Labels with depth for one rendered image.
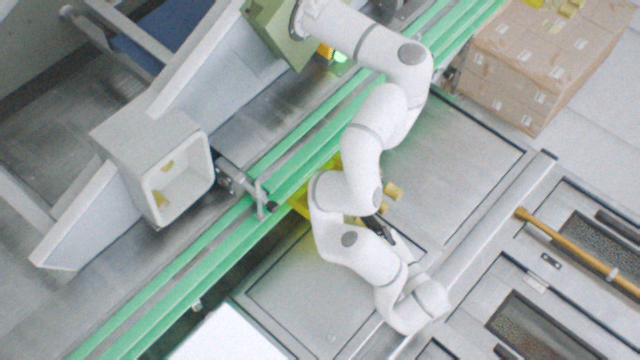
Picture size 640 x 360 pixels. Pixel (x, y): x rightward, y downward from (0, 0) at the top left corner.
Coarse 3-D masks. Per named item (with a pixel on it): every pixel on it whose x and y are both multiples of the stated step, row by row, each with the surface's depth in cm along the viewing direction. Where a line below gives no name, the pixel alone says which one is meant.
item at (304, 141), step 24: (456, 0) 188; (432, 24) 183; (360, 72) 174; (336, 96) 169; (360, 96) 169; (312, 120) 165; (336, 120) 165; (288, 144) 161; (312, 144) 161; (264, 168) 158; (288, 168) 158
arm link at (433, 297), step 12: (420, 276) 155; (408, 288) 155; (420, 288) 147; (432, 288) 145; (444, 288) 147; (420, 300) 145; (432, 300) 145; (444, 300) 145; (432, 312) 145; (444, 312) 152
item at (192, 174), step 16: (192, 144) 147; (176, 160) 152; (192, 160) 154; (208, 160) 148; (144, 176) 133; (160, 176) 150; (176, 176) 156; (192, 176) 157; (208, 176) 155; (144, 192) 137; (160, 192) 154; (176, 192) 154; (192, 192) 155; (176, 208) 153; (160, 224) 149
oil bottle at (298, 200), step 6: (300, 186) 167; (306, 186) 167; (294, 192) 167; (300, 192) 167; (306, 192) 167; (288, 198) 168; (294, 198) 166; (300, 198) 166; (306, 198) 166; (294, 204) 168; (300, 204) 165; (306, 204) 165; (300, 210) 167; (306, 210) 165; (306, 216) 167
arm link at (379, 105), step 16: (368, 96) 133; (384, 96) 131; (400, 96) 132; (368, 112) 130; (384, 112) 130; (400, 112) 132; (416, 112) 144; (384, 128) 129; (400, 128) 135; (384, 144) 130
